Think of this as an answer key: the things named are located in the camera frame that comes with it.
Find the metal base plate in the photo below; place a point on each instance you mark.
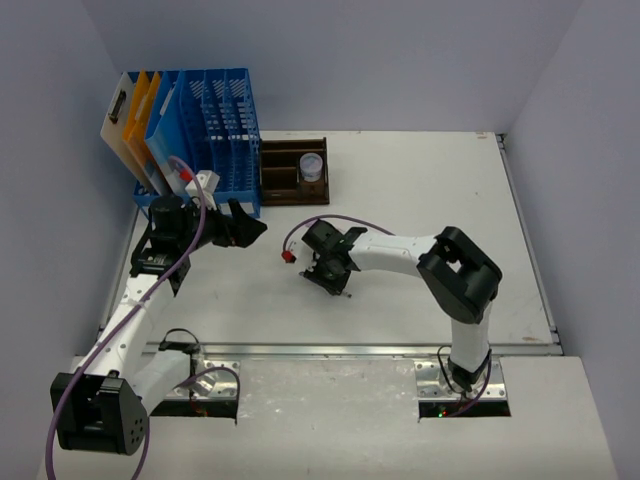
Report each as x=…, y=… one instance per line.
x=217, y=380
x=432, y=386

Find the orange binder folder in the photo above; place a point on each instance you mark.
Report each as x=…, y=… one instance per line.
x=144, y=95

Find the blue plastic file rack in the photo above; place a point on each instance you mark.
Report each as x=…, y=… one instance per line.
x=220, y=121

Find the dark brown wooden organizer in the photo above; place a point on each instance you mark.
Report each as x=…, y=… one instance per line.
x=281, y=175

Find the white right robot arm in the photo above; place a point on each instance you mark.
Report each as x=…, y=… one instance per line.
x=462, y=279

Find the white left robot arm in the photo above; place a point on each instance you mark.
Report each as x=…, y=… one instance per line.
x=104, y=406

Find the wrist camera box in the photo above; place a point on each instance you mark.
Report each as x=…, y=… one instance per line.
x=200, y=188
x=297, y=252

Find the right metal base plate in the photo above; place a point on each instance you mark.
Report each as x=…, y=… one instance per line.
x=432, y=386

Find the metal rail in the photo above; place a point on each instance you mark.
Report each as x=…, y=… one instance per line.
x=316, y=349

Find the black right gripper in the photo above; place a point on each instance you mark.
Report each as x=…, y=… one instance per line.
x=334, y=285

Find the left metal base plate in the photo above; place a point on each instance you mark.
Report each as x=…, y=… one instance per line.
x=217, y=380

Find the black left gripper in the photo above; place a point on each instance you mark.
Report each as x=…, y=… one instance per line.
x=228, y=228

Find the blue folder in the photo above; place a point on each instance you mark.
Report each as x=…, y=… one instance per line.
x=165, y=135

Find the small clear round container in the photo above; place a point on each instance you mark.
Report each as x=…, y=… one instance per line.
x=311, y=167

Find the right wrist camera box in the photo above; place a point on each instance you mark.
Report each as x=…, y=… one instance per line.
x=297, y=252

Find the white clipboard with metal clip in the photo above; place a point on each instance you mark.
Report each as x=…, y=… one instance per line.
x=114, y=125

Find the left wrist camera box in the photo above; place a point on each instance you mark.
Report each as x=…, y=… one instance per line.
x=200, y=188

